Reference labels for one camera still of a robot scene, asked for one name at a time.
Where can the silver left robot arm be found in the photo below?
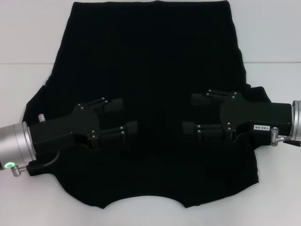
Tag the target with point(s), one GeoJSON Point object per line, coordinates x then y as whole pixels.
{"type": "Point", "coordinates": [14, 146]}

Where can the silver connector stud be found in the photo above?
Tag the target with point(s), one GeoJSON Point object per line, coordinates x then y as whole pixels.
{"type": "Point", "coordinates": [41, 117]}

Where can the black t-shirt with FREE print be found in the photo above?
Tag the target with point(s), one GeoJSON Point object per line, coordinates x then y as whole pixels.
{"type": "Point", "coordinates": [150, 58]}

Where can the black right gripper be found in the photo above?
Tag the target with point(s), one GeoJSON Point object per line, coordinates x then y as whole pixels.
{"type": "Point", "coordinates": [258, 113]}

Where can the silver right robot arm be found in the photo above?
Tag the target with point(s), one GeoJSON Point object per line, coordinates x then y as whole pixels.
{"type": "Point", "coordinates": [296, 120]}

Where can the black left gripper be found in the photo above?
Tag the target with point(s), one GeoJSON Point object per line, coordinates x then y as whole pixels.
{"type": "Point", "coordinates": [61, 129]}

